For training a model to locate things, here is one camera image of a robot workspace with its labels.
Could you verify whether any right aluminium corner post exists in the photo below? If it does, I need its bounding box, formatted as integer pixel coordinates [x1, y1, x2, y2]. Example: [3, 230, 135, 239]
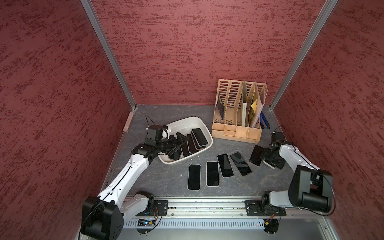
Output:
[270, 0, 338, 111]

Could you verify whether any aluminium front rail frame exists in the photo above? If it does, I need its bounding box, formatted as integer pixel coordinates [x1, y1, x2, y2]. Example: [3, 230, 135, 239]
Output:
[121, 196, 339, 240]

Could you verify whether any beige plastic desk organizer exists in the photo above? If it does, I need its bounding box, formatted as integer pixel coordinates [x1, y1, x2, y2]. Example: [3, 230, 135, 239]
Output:
[212, 79, 262, 144]

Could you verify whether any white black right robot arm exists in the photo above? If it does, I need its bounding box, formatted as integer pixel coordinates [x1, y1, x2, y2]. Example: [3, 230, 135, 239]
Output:
[261, 140, 336, 217]

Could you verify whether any pink block at wall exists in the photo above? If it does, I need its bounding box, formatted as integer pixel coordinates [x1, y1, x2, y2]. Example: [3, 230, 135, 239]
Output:
[123, 112, 135, 133]

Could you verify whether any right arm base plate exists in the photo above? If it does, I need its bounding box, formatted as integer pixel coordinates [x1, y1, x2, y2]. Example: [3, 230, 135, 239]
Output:
[244, 201, 287, 218]

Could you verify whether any aluminium corner post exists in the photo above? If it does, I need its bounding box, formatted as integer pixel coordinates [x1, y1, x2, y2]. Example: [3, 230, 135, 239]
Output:
[81, 0, 137, 112]
[270, 0, 338, 111]

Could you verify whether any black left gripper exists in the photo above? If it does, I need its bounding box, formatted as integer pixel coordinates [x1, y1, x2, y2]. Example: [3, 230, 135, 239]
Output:
[156, 132, 189, 155]

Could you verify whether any dark blue booklet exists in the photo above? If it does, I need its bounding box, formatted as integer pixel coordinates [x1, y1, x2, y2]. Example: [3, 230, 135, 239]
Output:
[216, 94, 225, 120]

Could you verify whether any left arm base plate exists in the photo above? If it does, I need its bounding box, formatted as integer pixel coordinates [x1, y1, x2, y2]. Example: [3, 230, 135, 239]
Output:
[149, 200, 169, 217]

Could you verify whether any left aluminium corner post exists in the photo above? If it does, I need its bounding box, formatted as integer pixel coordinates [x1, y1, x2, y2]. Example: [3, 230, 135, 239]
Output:
[81, 0, 137, 112]

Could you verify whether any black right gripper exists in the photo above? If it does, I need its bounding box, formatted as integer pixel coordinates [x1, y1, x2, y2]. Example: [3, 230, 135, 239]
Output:
[260, 147, 286, 169]

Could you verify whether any yellow paper envelope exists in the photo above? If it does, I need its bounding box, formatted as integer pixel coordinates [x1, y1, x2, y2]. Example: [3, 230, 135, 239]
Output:
[250, 99, 258, 115]

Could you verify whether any beige file folder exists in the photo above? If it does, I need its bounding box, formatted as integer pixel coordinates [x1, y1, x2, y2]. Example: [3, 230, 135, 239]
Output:
[242, 81, 247, 127]

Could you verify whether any white plastic storage box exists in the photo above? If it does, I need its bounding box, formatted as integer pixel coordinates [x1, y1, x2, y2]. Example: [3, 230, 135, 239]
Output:
[159, 117, 213, 165]

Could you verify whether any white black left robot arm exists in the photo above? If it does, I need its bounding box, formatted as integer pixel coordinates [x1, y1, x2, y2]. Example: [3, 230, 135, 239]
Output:
[79, 133, 189, 240]

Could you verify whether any black phone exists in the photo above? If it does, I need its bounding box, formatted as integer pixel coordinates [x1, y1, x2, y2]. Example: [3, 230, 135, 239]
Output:
[230, 152, 252, 177]
[217, 154, 234, 178]

